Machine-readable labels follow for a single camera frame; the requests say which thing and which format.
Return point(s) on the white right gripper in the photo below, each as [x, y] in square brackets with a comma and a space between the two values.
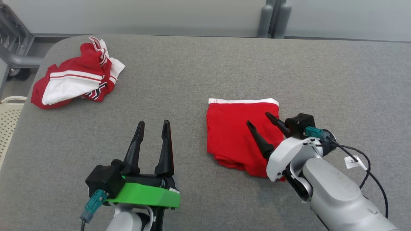
[289, 150]

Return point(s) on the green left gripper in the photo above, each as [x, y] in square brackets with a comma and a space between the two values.
[147, 195]

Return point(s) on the red shorts with white waistband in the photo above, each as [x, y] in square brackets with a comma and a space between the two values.
[231, 134]

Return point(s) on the red and white basketball jersey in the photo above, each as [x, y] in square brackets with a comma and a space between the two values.
[64, 86]

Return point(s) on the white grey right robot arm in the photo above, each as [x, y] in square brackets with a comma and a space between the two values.
[337, 192]

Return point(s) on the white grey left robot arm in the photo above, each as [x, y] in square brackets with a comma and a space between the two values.
[123, 221]

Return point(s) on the cream perforated laundry basket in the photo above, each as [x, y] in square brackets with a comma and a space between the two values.
[9, 128]

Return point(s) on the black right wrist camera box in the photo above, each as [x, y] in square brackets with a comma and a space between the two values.
[298, 123]

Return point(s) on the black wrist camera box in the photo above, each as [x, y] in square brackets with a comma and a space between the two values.
[104, 179]
[298, 123]

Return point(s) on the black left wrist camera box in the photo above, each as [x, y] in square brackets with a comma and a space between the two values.
[104, 179]

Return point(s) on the grey double partition post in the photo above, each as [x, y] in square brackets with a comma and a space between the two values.
[265, 22]

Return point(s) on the grey metal frame with brackets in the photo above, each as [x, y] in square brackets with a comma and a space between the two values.
[19, 59]

